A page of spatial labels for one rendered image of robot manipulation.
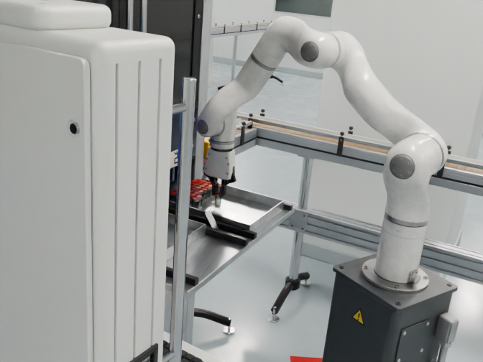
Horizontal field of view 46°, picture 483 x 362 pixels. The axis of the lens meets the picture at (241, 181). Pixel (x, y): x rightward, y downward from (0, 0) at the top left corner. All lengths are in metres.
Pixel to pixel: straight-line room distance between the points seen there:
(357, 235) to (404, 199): 1.28
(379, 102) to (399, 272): 0.47
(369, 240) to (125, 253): 2.02
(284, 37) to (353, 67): 0.22
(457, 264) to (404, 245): 1.16
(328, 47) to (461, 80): 1.66
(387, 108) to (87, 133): 0.95
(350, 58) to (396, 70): 1.55
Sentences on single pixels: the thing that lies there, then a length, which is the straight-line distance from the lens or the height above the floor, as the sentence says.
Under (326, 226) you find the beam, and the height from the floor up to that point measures 0.50.
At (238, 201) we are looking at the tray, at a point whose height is 0.88.
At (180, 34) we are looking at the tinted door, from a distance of 1.94.
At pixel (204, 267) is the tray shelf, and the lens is 1.59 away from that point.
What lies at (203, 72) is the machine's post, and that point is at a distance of 2.07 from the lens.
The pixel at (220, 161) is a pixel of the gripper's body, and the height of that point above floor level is 1.05.
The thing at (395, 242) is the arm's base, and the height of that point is 0.99.
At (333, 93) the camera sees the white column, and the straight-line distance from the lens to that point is 3.31.
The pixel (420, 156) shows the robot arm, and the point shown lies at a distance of 1.49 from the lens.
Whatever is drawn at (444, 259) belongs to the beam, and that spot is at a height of 0.50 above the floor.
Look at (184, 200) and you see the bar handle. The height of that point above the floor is 1.26.
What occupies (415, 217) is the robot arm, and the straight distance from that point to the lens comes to 1.59.
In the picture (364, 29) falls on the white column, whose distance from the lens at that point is 3.23.
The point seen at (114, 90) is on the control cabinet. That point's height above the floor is 1.48.
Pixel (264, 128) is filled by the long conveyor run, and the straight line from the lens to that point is 2.86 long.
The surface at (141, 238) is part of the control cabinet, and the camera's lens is 0.94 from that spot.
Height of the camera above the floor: 1.65
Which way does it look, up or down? 20 degrees down
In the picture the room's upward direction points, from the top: 5 degrees clockwise
